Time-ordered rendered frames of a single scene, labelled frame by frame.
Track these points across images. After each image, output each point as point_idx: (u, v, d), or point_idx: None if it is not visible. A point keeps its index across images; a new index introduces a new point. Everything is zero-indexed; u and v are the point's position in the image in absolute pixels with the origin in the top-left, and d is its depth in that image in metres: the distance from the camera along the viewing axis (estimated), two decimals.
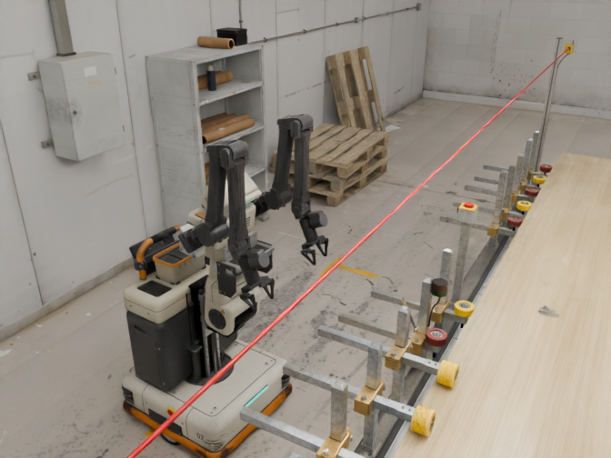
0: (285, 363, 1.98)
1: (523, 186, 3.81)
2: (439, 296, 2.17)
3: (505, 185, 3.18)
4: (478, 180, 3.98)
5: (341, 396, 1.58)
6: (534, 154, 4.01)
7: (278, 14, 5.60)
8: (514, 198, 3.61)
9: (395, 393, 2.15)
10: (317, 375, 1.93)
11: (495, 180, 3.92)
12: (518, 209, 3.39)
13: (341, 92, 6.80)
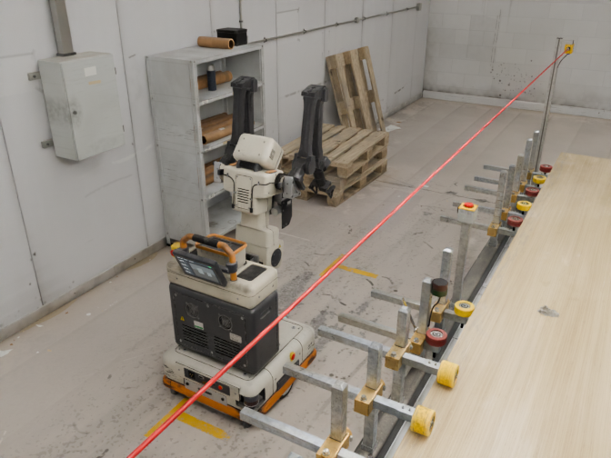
0: (285, 363, 1.98)
1: (523, 186, 3.81)
2: (439, 296, 2.17)
3: (505, 185, 3.18)
4: (478, 180, 3.98)
5: (341, 396, 1.58)
6: (534, 154, 4.01)
7: (278, 14, 5.60)
8: (514, 198, 3.61)
9: (395, 393, 2.15)
10: (317, 375, 1.93)
11: (495, 180, 3.92)
12: (518, 209, 3.39)
13: (341, 92, 6.80)
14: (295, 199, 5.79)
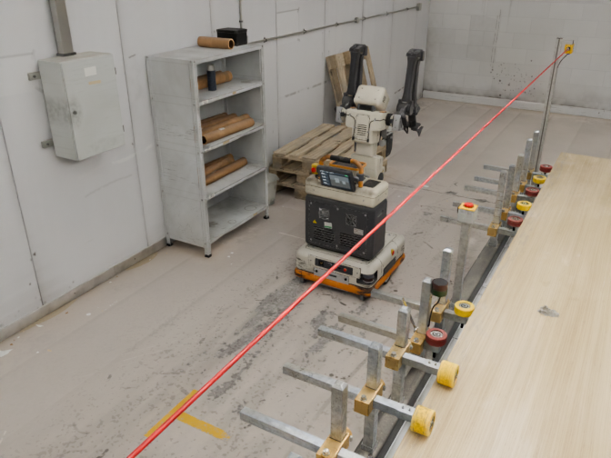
0: (285, 363, 1.98)
1: (523, 186, 3.81)
2: (439, 296, 2.17)
3: (505, 185, 3.18)
4: (478, 180, 3.98)
5: (341, 396, 1.58)
6: (534, 154, 4.01)
7: (278, 14, 5.60)
8: (514, 198, 3.61)
9: (395, 393, 2.15)
10: (317, 375, 1.93)
11: (495, 180, 3.92)
12: (518, 209, 3.39)
13: (341, 92, 6.80)
14: (295, 199, 5.79)
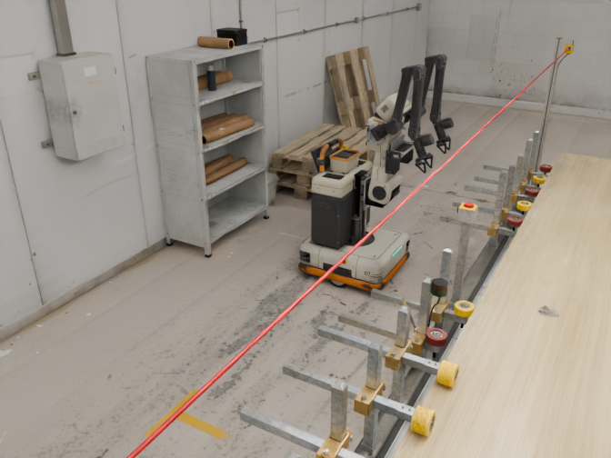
0: (285, 363, 1.98)
1: (523, 186, 3.81)
2: (439, 296, 2.17)
3: (505, 185, 3.18)
4: (478, 180, 3.98)
5: (341, 396, 1.58)
6: (534, 154, 4.01)
7: (278, 14, 5.60)
8: (514, 198, 3.61)
9: (395, 393, 2.15)
10: (317, 375, 1.93)
11: (495, 180, 3.92)
12: (518, 209, 3.39)
13: (341, 92, 6.80)
14: (295, 199, 5.79)
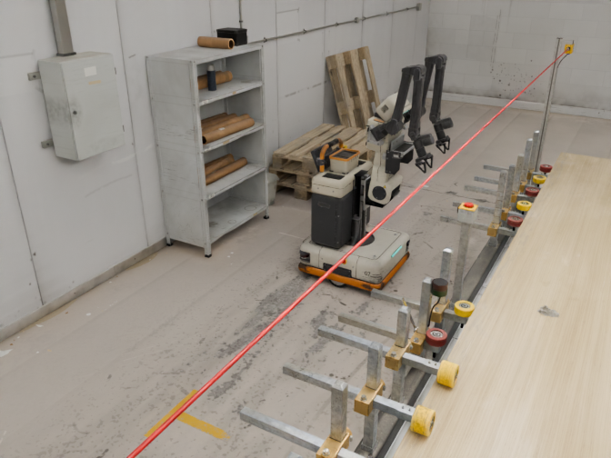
0: (285, 363, 1.98)
1: (523, 186, 3.81)
2: (439, 296, 2.17)
3: (505, 185, 3.18)
4: (478, 180, 3.98)
5: (341, 396, 1.58)
6: (534, 154, 4.01)
7: (278, 14, 5.60)
8: (514, 198, 3.61)
9: (395, 393, 2.15)
10: (317, 375, 1.93)
11: (495, 180, 3.92)
12: (518, 209, 3.39)
13: (341, 92, 6.80)
14: (295, 199, 5.79)
